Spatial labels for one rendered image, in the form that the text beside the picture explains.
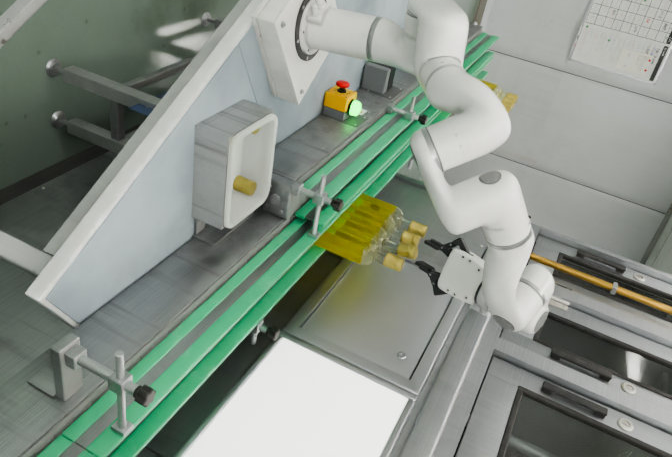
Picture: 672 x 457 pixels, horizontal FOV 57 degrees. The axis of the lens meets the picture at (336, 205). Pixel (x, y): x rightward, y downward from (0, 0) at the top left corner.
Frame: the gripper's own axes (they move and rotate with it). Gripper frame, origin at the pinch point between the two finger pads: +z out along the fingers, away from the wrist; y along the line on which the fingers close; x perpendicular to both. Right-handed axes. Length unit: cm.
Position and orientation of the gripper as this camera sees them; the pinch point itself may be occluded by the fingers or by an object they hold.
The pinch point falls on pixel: (429, 255)
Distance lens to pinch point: 143.8
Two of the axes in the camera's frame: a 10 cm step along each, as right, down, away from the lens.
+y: 3.5, -9.1, -2.3
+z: -7.1, -4.2, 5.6
